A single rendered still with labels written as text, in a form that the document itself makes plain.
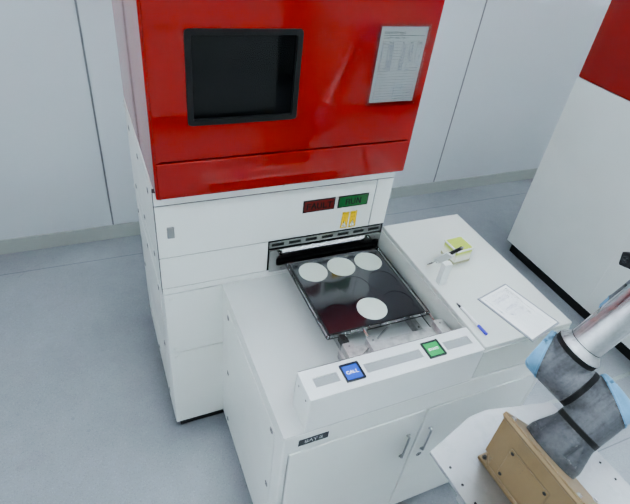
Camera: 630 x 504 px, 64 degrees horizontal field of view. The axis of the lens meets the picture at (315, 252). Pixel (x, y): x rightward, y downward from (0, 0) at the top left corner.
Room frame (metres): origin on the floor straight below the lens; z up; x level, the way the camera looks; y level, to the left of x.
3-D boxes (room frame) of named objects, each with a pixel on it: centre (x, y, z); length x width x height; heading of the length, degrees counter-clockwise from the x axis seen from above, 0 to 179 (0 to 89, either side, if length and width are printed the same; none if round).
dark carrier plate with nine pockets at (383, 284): (1.28, -0.15, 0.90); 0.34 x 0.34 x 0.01; 28
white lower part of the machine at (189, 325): (1.69, 0.28, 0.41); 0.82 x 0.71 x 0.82; 118
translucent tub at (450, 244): (1.43, -0.49, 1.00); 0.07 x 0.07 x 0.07; 31
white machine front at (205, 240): (1.39, 0.13, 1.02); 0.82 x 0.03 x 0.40; 118
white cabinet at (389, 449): (1.23, -0.27, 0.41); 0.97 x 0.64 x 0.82; 118
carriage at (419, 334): (1.06, -0.29, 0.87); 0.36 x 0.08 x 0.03; 118
